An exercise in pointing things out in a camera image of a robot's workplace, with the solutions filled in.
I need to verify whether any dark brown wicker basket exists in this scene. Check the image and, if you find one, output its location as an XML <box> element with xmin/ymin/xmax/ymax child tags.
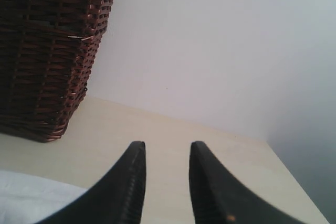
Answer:
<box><xmin>1</xmin><ymin>0</ymin><xmax>114</xmax><ymax>142</ymax></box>

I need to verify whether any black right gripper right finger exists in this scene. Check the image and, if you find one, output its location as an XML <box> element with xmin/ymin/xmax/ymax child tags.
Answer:
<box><xmin>188</xmin><ymin>141</ymin><xmax>300</xmax><ymax>224</ymax></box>

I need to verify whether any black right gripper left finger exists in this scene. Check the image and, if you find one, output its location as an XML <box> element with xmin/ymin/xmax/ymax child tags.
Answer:
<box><xmin>39</xmin><ymin>141</ymin><xmax>146</xmax><ymax>223</ymax></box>

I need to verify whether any white t-shirt with red print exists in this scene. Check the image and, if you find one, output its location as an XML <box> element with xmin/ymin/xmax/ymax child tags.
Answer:
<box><xmin>1</xmin><ymin>170</ymin><xmax>87</xmax><ymax>223</ymax></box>

